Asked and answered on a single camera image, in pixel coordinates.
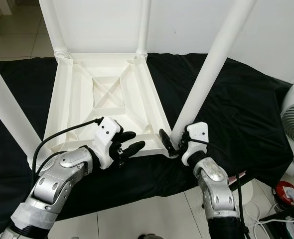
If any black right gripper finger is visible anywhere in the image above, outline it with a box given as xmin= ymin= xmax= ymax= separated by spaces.
xmin=159 ymin=128 xmax=178 ymax=155

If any black table cloth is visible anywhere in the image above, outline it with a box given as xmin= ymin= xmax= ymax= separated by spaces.
xmin=0 ymin=52 xmax=294 ymax=235

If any red round device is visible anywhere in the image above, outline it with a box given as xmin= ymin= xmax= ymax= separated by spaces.
xmin=274 ymin=180 xmax=294 ymax=206

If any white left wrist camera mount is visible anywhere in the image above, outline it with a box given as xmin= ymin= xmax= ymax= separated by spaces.
xmin=92 ymin=117 xmax=124 ymax=169

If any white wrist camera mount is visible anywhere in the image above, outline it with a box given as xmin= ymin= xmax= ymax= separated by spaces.
xmin=181 ymin=122 xmax=210 ymax=166
xmin=92 ymin=117 xmax=124 ymax=169

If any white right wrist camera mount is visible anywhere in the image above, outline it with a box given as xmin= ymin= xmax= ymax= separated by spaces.
xmin=181 ymin=122 xmax=210 ymax=166

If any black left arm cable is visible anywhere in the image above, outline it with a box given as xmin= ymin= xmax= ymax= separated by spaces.
xmin=31 ymin=118 xmax=104 ymax=175

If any white floor cable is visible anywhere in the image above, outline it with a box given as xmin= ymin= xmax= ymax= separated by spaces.
xmin=249 ymin=199 xmax=294 ymax=237

